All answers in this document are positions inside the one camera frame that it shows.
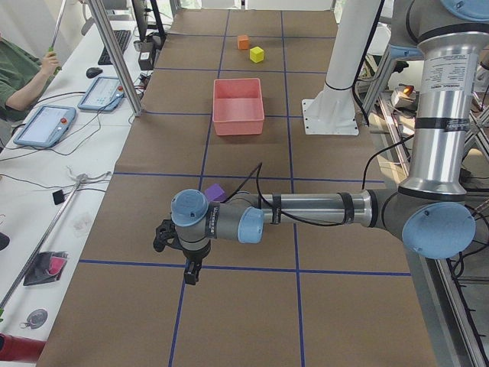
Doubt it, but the red bottle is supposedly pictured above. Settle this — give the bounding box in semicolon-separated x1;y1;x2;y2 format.
1;333;46;363

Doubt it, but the orange foam block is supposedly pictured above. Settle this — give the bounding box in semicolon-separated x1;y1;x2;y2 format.
237;34;250;50

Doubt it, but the pink plastic bin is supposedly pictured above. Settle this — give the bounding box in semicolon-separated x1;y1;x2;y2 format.
212;78;264;136

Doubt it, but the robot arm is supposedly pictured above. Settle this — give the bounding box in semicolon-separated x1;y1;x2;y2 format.
154;1;488;284

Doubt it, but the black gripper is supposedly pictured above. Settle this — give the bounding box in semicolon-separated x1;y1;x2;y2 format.
153;219;202;284

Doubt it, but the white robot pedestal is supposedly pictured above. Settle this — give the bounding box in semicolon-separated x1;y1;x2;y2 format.
302;0;384;136

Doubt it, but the small black square tag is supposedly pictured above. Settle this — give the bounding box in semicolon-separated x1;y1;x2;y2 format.
52;189;65;206

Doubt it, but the black computer mouse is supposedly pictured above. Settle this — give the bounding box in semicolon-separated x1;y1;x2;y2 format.
86;67;103;79

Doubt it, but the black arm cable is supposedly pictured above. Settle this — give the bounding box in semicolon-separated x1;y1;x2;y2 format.
225;162;368;226

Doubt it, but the person in green shirt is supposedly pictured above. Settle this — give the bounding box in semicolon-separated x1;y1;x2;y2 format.
1;38;60;122

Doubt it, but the round metal disc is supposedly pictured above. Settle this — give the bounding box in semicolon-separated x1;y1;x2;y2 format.
19;309;48;330

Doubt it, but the near blue teach pendant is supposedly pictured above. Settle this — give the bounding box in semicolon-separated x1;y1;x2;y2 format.
14;106;76;148

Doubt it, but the blue teach pendant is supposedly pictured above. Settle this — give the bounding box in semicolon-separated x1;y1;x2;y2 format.
14;106;76;148
77;76;125;112

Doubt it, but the yellow foam block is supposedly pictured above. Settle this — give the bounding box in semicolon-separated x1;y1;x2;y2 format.
249;47;264;63

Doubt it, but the long metal grabber pole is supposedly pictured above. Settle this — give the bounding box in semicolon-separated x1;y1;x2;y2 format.
0;172;112;310

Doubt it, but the aluminium frame post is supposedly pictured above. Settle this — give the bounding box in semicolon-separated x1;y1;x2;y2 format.
87;0;142;117

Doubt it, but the purple foam block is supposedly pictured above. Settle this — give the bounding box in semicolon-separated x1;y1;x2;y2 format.
204;183;228;203

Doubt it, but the black keyboard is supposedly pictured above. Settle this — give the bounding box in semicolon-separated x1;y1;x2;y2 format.
97;29;132;66

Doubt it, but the black pink pouch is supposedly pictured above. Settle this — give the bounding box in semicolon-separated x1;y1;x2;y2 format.
23;252;68;286

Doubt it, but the far blue teach pendant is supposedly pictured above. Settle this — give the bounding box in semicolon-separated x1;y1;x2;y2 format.
77;76;125;112

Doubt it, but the black power adapter box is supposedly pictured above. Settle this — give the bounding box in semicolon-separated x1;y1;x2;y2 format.
138;42;156;71

